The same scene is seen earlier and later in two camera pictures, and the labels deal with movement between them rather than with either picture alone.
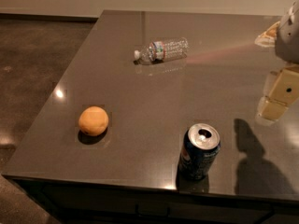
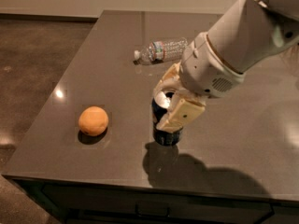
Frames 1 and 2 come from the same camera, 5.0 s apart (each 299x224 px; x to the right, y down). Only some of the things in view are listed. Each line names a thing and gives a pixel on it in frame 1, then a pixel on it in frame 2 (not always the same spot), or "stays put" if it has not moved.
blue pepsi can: [199, 151] -> [159, 106]
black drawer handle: [167, 214] stays put
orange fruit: [93, 120] stays put
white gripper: [288, 39] -> [206, 68]
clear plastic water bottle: [163, 50] stays put
